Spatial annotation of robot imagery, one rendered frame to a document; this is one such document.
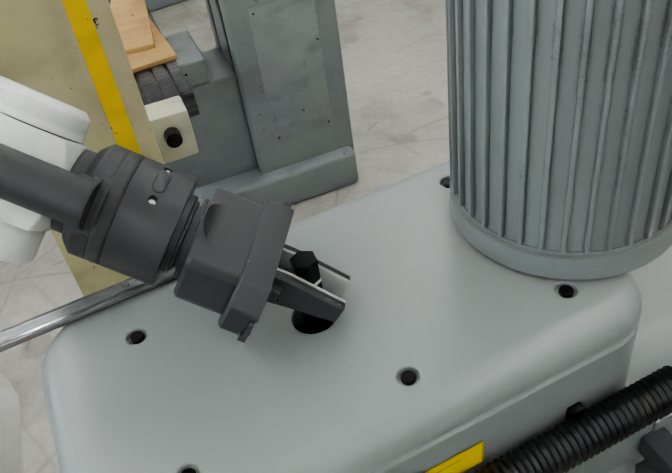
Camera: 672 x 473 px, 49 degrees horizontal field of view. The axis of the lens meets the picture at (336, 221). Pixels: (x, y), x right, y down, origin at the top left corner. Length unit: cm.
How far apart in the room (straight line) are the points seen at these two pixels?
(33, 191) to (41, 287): 328
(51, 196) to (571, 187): 36
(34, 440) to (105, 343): 255
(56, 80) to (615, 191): 195
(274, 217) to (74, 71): 179
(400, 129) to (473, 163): 360
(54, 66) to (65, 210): 181
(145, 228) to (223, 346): 13
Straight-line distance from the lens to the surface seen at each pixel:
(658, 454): 84
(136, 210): 53
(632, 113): 53
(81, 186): 51
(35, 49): 228
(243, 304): 52
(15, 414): 107
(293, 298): 56
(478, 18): 52
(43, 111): 55
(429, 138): 409
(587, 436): 63
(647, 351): 77
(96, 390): 61
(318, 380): 56
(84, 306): 67
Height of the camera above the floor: 233
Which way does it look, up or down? 40 degrees down
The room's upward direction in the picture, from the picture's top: 9 degrees counter-clockwise
